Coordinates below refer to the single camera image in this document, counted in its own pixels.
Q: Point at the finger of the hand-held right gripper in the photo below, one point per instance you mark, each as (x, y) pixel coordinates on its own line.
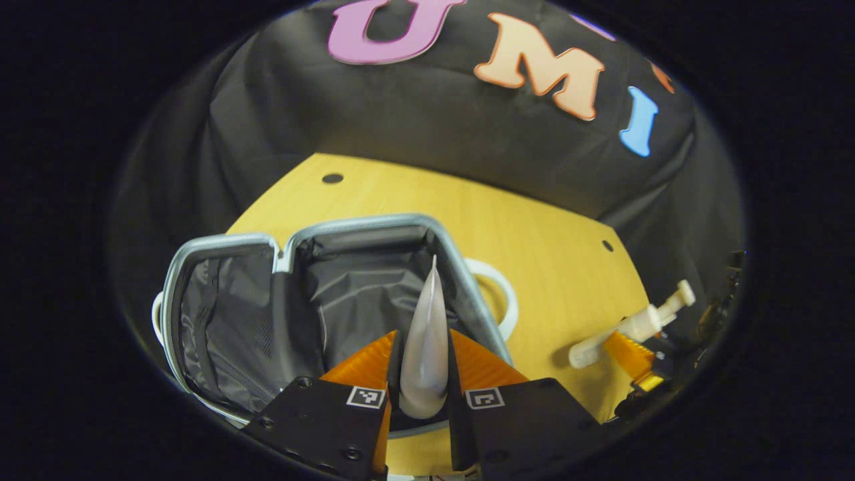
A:
(631, 354)

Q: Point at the white pump bottle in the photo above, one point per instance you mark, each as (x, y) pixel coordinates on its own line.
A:
(641, 324)

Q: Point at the white squeeze tube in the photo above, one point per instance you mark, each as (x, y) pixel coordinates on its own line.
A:
(424, 354)

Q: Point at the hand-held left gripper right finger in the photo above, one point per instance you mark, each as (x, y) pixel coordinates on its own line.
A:
(521, 427)

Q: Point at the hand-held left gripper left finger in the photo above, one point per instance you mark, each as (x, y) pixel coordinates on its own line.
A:
(320, 427)

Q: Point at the light blue suitcase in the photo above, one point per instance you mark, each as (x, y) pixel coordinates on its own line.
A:
(234, 334)

